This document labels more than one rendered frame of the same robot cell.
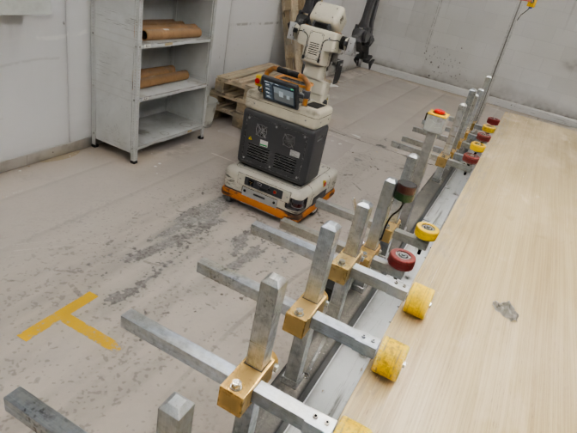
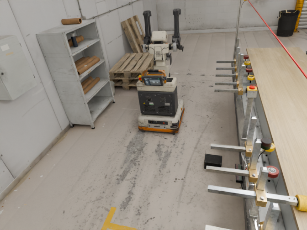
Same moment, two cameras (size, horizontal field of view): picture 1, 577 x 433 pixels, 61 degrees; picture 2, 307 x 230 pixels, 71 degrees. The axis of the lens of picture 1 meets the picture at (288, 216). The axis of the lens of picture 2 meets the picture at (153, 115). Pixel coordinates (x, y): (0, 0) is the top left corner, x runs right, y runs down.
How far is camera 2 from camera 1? 0.70 m
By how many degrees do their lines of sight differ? 6
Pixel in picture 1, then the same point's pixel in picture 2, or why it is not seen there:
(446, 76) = (198, 26)
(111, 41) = (64, 81)
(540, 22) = not seen: outside the picture
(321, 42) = (161, 50)
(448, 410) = not seen: outside the picture
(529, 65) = (232, 10)
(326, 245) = (275, 215)
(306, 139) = (170, 96)
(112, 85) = (71, 99)
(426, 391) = not seen: outside the picture
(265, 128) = (150, 97)
